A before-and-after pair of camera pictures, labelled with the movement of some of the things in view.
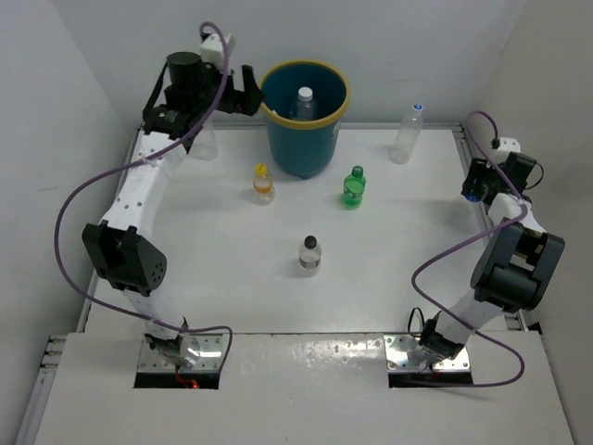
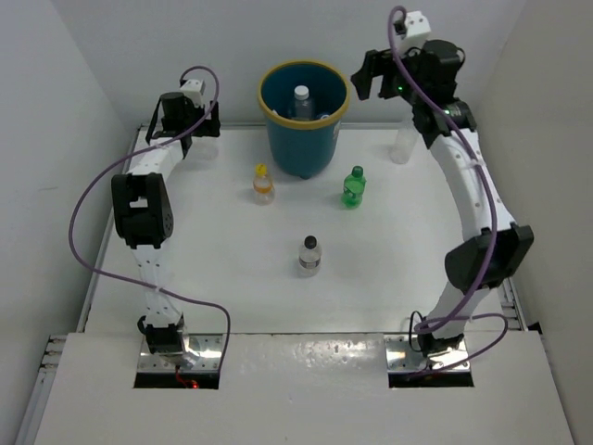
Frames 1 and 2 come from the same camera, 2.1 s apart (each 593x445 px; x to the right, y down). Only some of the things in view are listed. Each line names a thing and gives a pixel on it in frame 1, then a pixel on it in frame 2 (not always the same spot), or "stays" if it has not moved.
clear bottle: x=409 y=135 stays
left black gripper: x=239 y=101 -> x=208 y=127
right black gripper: x=479 y=168 -> x=375 y=63
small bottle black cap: x=309 y=256 stays
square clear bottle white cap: x=305 y=106 stays
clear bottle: x=205 y=146 stays
